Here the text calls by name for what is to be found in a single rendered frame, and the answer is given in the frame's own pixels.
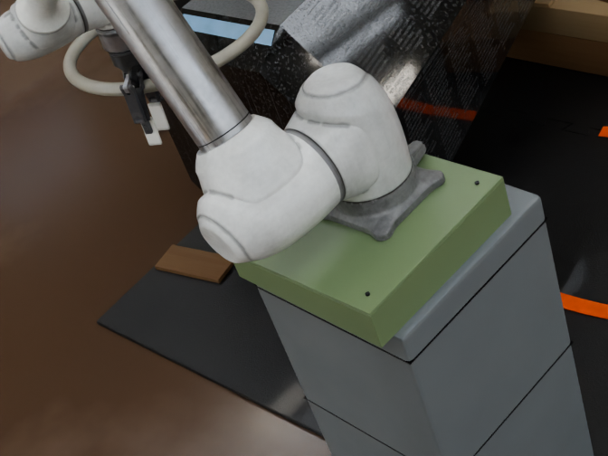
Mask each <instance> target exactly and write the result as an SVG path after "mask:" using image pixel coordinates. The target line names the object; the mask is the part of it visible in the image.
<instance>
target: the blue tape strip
mask: <svg viewBox="0 0 608 456"><path fill-rule="evenodd" d="M183 16H184V18H185V19H186V21H187V22H188V23H189V25H190V26H191V28H192V29H193V30H194V31H195V32H199V33H209V34H213V35H218V36H222V37H227V38H232V39H236V40H237V39H238V38H239V37H240V36H241V35H242V34H243V33H244V32H245V31H246V30H247V29H248V28H249V27H250V26H249V25H245V24H236V23H230V22H225V21H220V20H215V19H210V18H205V17H200V16H195V15H190V14H183ZM274 31H275V30H270V29H265V28H264V30H263V31H262V33H261V35H260V36H259V37H258V39H257V40H256V41H255V43H259V44H264V45H269V46H271V43H272V39H273V35H274Z"/></svg>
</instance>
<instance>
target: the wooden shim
mask: <svg viewBox="0 0 608 456"><path fill-rule="evenodd" d="M233 265H234V264H233V262H231V261H228V260H226V259H225V258H224V257H223V256H221V255H220V254H218V253H214V252H206V251H201V250H197V249H192V248H187V247H183V246H178V245H174V244H172V245H171V247H170V248H169V249H168V250H167V251H166V253H165V254H164V255H163V257H162V258H161V259H160V260H159V261H158V263H157V264H156V265H155V268H156V269H157V270H160V271H167V272H171V273H175V274H179V275H184V276H187V277H192V278H196V279H200V280H208V281H211V282H216V283H220V282H221V281H222V280H223V278H224V277H225V275H226V274H227V273H228V271H229V270H230V269H231V268H232V266H233Z"/></svg>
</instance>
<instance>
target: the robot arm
mask: <svg viewBox="0 0 608 456"><path fill-rule="evenodd" d="M94 29H95V30H96V32H97V34H98V36H99V38H100V41H101V44H102V47H103V49H104V50H105V51H106V52H109V56H110V58H111V60H112V62H113V65H114V66H115V67H117V68H119V69H121V70H122V74H123V79H124V80H125V81H124V85H120V86H119V89H120V91H121V92H122V94H123V95H124V97H125V100H126V102H127V104H128V108H129V111H130V114H131V116H132V118H133V121H134V123H135V124H140V123H141V126H142V128H143V130H144V132H145V135H146V138H147V142H148V144H149V145H150V146H154V145H162V140H161V137H160V136H159V133H158V131H159V130H169V129H170V127H169V124H168V121H167V119H166V114H165V112H164V110H163V107H162V104H161V102H160V101H164V99H165V101H166V103H167V104H168V105H169V107H170V108H171V110H173V112H174V113H175V114H176V116H177V118H178V119H179V120H180V122H181V123H182V125H183V126H184V128H185V129H186V131H187V132H188V134H189V135H190V137H191V138H192V139H193V141H194V142H195V143H196V145H197V146H198V147H199V150H198V152H197V154H196V161H195V172H196V174H197V176H198V178H199V181H200V184H201V187H202V190H203V193H204V195H203V196H202V197H201V198H200V199H199V200H198V203H197V210H196V217H197V221H198V224H199V229H200V232H201V234H202V235H203V237H204V239H205V240H206V241H207V242H208V244H209V245H210V246H211V247H212V248H213V249H214V250H215V251H216V252H218V253H219V254H220V255H221V256H223V257H224V258H225V259H226V260H228V261H231V262H234V263H243V262H248V261H257V260H261V259H265V258H268V257H271V256H272V255H274V254H277V253H279V252H282V251H284V250H285V249H287V248H288V247H290V246H291V245H292V244H293V243H295V242H296V241H298V240H299V239H300V238H302V237H303V236H304V235H306V234H307V233H308V232H310V231H311V230H312V229H313V228H314V227H315V226H316V225H318V224H319V223H320V222H321V221H322V220H329V221H333V222H336V223H340V224H343V225H345V226H347V227H350V228H353V229H356V230H358V231H360V232H363V233H367V234H370V235H371V236H372V237H374V238H375V239H376V240H377V241H379V242H382V241H386V240H388V239H389V238H390V237H391V236H392V235H393V233H394V230H395V229H396V227H397V226H398V225H399V224H400V223H401V222H402V221H403V220H404V219H405V218H406V217H407V216H408V215H409V214H410V213H411V212H412V211H413V210H414V209H415V208H416V207H417V206H418V205H419V204H420V203H421V202H422V201H423V200H424V199H425V198H426V197H427V196H428V195H429V194H430V193H431V192H432V191H433V190H435V189H436V188H438V187H439V186H441V185H442V184H443V183H444V182H445V178H444V175H443V172H442V171H440V170H430V169H424V168H421V167H418V166H417V165H418V163H419V162H420V160H421V159H422V157H423V155H424V154H425V152H426V147H425V145H424V144H423V143H422V141H418V140H415V141H414V142H412V143H411V144H409V145H408V146H407V142H406V138H405V135H404V131H403V128H402V125H401V122H400V120H399V118H398V115H397V113H396V111H395V108H394V105H393V103H392V101H391V100H390V98H389V97H388V95H387V93H386V92H385V90H384V89H383V87H382V86H381V85H380V84H379V82H378V81H377V80H376V79H375V78H374V77H373V76H372V75H371V74H369V73H366V72H365V71H363V70H362V69H360V68H359V67H357V66H355V65H354V64H352V63H347V62H339V63H333V64H329V65H327V66H324V67H322V68H320V69H318V70H316V71H314V72H313V73H312V74H311V75H310V76H309V77H308V78H307V79H306V80H305V81H304V82H303V84H302V85H301V87H300V89H299V93H298V95H297V98H296V100H295V108H296V111H295V112H294V113H293V115H292V117H291V118H290V121H289V123H288V124H287V126H286V128H285V129H284V130H282V129H281V128H279V127H278V126H277V125H276V124H275V123H274V122H273V121H272V120H271V119H268V118H265V117H262V116H258V115H255V114H252V115H251V114H250V113H249V111H248V110H247V109H246V108H245V106H244V105H243V103H242V101H241V100H240V99H239V97H238V96H237V94H236V93H235V91H234V90H233V88H232V86H231V85H230V83H229V82H228V80H226V78H225V77H224V76H223V74H222V72H221V71H220V69H219V68H218V66H217V65H216V63H215V62H214V60H213V58H212V57H211V55H210V54H209V52H208V51H207V50H206V49H205V47H204V46H203V44H202V43H201V41H200V40H199V38H198V37H197V35H196V34H195V32H194V30H193V29H192V28H191V26H190V25H189V23H188V22H187V21H186V19H185V18H184V16H183V15H182V13H181V12H180V10H179V9H178V7H177V6H176V4H175V3H174V1H173V0H16V1H15V3H14V4H13V5H11V7H10V9H9V10H8V11H6V12H5V13H4V14H2V16H1V17H0V48H1V50H2V51H3V53H4V54H5V56H6V57H7V58H9V59H11V60H15V61H17V62H25V61H30V60H34V59H37V58H40V57H43V56H44V55H46V54H49V53H51V52H54V51H56V50H58V49H60V48H62V47H63V46H64V45H66V44H68V43H70V42H72V41H73V40H74V39H76V38H77V37H78V36H80V35H82V34H83V33H86V32H88V31H91V30H94ZM145 79H150V80H152V82H153V83H154V85H155V86H156V87H157V89H158V91H155V92H150V93H145V94H144V89H145V85H144V82H143V80H145ZM135 86H137V87H135ZM145 95H146V97H147V99H148V101H149V102H151V103H148V104H147V102H146V98H145ZM160 95H162V96H163V97H160ZM147 106H148V108H147ZM148 109H149V110H150V113H151V116H152V117H149V113H148Z"/></svg>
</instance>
